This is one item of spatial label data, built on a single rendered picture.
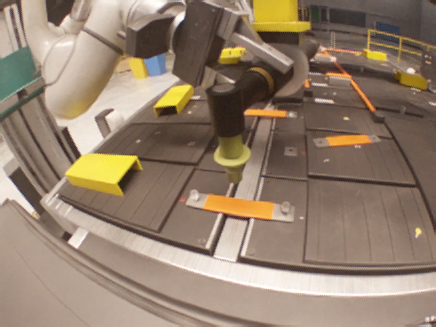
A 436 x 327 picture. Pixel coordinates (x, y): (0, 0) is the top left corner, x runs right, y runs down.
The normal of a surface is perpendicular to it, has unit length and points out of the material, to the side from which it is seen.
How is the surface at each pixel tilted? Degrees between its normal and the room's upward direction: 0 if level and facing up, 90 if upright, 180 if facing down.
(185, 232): 0
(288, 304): 0
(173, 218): 0
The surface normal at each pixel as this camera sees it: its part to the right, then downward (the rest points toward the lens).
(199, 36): -0.55, 0.58
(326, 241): -0.14, -0.77
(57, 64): 0.08, 0.28
